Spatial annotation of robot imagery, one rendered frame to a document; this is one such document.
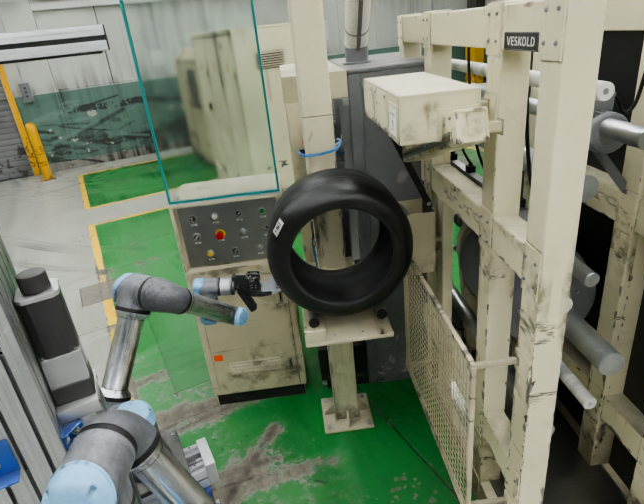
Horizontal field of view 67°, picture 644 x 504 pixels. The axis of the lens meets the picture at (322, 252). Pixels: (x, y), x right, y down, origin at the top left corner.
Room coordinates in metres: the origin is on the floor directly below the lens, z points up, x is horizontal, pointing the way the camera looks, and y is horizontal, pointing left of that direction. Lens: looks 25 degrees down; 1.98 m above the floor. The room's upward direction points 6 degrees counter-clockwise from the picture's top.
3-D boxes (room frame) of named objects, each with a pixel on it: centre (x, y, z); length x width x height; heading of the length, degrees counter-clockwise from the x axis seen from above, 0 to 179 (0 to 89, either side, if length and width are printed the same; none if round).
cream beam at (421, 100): (1.75, -0.37, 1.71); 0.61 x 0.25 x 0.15; 2
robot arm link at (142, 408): (1.22, 0.66, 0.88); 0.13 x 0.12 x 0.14; 60
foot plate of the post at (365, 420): (2.12, -0.04, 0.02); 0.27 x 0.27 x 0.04; 2
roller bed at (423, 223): (2.10, -0.44, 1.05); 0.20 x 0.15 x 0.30; 2
